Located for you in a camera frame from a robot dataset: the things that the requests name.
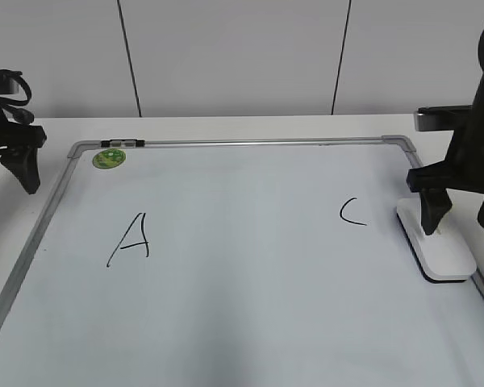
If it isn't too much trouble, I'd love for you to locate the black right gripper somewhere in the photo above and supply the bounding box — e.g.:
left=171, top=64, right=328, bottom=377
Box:
left=407, top=127, right=484, bottom=235

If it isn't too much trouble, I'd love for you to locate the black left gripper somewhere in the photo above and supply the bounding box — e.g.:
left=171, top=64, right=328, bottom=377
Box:
left=0, top=105, right=47, bottom=194

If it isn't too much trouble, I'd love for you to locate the white whiteboard eraser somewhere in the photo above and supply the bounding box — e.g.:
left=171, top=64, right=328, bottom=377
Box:
left=396, top=198, right=477, bottom=283

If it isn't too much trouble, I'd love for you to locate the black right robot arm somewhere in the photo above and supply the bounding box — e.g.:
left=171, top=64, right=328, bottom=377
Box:
left=407, top=30, right=484, bottom=235

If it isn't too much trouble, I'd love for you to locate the green round magnet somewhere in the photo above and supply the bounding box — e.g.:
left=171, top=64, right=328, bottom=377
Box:
left=92, top=148, right=126, bottom=170

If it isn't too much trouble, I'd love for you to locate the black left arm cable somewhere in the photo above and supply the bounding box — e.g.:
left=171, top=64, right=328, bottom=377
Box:
left=0, top=69, right=35, bottom=126

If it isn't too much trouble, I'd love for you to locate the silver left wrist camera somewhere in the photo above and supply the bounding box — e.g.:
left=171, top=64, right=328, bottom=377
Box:
left=0, top=77, right=19, bottom=95

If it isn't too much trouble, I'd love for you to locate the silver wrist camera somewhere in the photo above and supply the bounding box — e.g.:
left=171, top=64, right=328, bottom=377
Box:
left=0, top=77, right=19, bottom=95
left=414, top=105, right=471, bottom=132

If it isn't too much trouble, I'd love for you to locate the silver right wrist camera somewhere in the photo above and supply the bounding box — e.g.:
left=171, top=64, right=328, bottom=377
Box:
left=414, top=105, right=471, bottom=132

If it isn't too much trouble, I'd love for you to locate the whiteboard with grey frame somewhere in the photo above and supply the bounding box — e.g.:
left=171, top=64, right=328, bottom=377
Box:
left=0, top=135, right=484, bottom=386

